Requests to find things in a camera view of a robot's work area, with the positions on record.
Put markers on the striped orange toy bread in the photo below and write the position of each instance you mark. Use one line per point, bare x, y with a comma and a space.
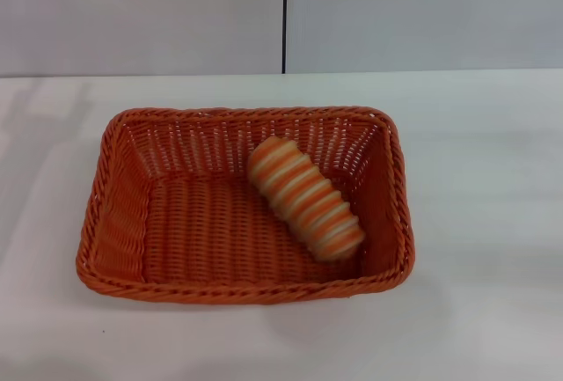
303, 198

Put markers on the orange woven plastic basket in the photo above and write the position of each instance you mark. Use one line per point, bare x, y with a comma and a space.
198, 231

